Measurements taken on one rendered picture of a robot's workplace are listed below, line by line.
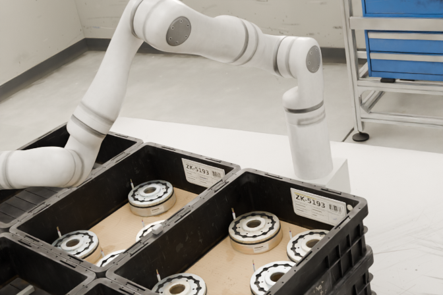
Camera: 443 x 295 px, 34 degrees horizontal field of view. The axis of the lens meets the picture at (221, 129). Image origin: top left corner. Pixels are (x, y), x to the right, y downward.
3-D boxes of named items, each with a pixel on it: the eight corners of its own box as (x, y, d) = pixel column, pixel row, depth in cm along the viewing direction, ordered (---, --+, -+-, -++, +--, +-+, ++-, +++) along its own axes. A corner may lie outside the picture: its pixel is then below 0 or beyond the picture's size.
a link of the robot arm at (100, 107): (57, 103, 128) (84, 126, 123) (138, -27, 126) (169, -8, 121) (91, 118, 135) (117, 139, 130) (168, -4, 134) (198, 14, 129)
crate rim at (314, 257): (246, 176, 152) (244, 166, 151) (372, 210, 132) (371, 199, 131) (103, 285, 127) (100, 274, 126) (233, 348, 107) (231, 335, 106)
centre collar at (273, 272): (275, 267, 130) (275, 264, 130) (298, 275, 127) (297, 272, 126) (259, 282, 127) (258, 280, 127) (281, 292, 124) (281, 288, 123)
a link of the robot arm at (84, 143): (80, 196, 133) (120, 133, 132) (55, 194, 125) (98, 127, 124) (53, 175, 136) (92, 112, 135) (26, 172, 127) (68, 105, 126)
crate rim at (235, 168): (149, 149, 171) (146, 140, 170) (246, 176, 152) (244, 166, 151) (8, 240, 146) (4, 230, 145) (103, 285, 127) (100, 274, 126)
